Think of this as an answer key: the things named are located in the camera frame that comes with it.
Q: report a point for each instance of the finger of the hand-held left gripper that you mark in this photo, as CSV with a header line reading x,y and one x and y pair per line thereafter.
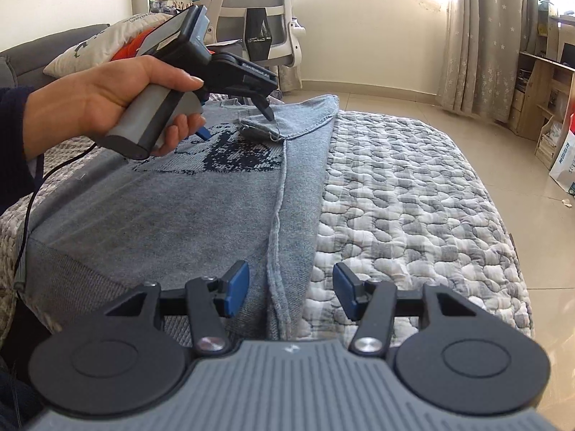
x,y
265,107
204,134

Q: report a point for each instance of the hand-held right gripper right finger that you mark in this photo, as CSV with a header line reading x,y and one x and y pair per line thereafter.
x,y
347,289

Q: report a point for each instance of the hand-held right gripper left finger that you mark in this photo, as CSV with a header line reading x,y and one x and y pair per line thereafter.
x,y
237,287

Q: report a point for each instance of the grey knit sweater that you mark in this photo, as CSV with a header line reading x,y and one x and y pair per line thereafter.
x,y
179,215

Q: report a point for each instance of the person's left forearm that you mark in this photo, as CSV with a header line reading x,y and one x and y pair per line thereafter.
x,y
15,143

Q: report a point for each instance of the person's left hand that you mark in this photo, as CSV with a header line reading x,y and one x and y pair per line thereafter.
x,y
90,94

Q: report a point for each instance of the red pumpkin cushion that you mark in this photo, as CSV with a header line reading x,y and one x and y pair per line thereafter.
x,y
130,47

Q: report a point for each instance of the white office chair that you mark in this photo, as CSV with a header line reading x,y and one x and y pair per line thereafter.
x,y
278,31

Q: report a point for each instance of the white printed pillow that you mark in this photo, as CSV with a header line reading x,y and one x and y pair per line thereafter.
x,y
90,49

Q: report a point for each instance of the grey checked quilt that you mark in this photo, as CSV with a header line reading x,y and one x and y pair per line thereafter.
x,y
404,215

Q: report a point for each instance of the dark grey sofa backrest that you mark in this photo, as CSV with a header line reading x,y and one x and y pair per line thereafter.
x,y
27,49

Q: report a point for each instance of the beige star curtain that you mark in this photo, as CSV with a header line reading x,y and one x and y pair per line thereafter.
x,y
485,40

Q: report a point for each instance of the white shopping bag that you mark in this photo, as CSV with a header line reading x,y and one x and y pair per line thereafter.
x,y
565,161

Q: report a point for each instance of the wooden desk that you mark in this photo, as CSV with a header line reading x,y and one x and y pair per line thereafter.
x,y
539,94

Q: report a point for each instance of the black monitor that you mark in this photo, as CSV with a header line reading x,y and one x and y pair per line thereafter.
x,y
568,54

